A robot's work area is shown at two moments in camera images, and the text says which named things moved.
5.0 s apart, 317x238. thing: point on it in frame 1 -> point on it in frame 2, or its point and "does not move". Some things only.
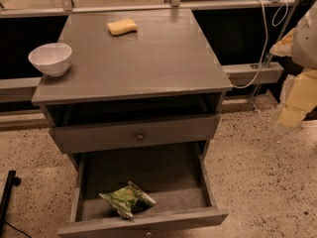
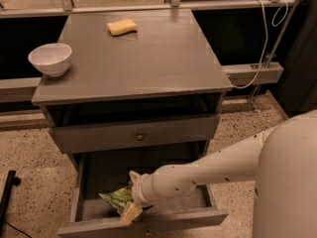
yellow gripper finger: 283,48 -> 134,176
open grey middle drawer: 176,177 does not move
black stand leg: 12,180 does not move
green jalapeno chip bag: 128,199 does not move
